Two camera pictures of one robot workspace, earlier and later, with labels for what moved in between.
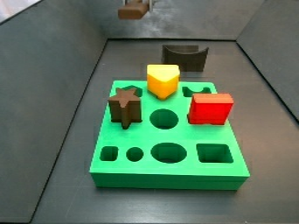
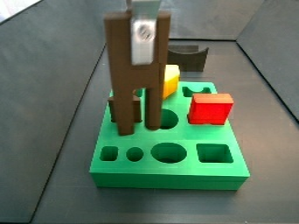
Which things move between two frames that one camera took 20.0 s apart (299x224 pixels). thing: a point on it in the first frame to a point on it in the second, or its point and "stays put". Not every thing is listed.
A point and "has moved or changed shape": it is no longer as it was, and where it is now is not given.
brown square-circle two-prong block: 135,10 has moved or changed shape
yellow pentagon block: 163,80 stays put
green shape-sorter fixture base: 163,152 stays put
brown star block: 126,108 stays put
